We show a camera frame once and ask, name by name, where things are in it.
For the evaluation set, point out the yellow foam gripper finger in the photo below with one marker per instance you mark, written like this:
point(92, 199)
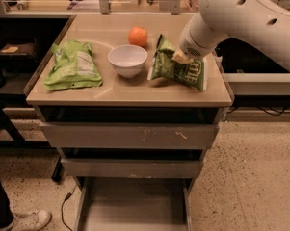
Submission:
point(180, 57)

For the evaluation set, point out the green jalapeno kettle chip bag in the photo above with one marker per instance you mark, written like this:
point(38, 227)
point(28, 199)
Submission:
point(192, 74)

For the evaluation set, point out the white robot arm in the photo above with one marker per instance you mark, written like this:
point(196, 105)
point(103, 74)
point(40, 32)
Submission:
point(260, 23)

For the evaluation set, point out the grey drawer cabinet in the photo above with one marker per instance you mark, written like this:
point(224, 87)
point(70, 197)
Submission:
point(135, 100)

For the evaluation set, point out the light green chip bag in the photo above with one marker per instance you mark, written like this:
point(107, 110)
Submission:
point(73, 68)

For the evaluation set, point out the middle grey drawer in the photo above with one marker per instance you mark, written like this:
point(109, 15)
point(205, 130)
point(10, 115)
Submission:
point(132, 168)

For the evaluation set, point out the top grey drawer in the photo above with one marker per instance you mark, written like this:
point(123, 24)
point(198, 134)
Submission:
point(129, 136)

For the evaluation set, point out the bottom open grey drawer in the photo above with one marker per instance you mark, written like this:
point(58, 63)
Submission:
point(131, 204)

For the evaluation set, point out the orange fruit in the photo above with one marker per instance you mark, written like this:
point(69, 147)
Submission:
point(137, 36)

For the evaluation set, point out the white bowl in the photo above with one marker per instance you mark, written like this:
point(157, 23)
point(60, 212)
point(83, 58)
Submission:
point(128, 60)

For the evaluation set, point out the white sneaker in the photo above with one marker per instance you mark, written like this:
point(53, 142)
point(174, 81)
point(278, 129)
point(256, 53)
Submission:
point(33, 221)

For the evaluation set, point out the black table frame left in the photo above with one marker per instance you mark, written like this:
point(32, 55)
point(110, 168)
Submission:
point(19, 126)

